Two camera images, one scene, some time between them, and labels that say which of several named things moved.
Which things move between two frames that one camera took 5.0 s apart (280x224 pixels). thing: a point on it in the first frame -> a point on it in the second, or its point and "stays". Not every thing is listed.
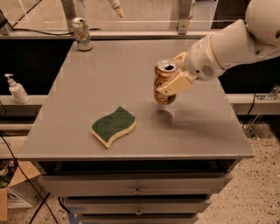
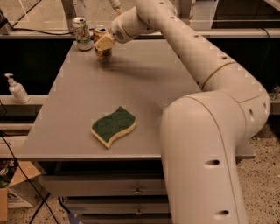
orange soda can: x=164 y=70 -> x=99 y=33
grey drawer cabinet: x=116 y=156 stays
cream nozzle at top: x=116 y=5 stays
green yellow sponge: x=108 y=127 stays
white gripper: x=200 y=59 -> x=122 y=29
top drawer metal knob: x=137 y=192 stays
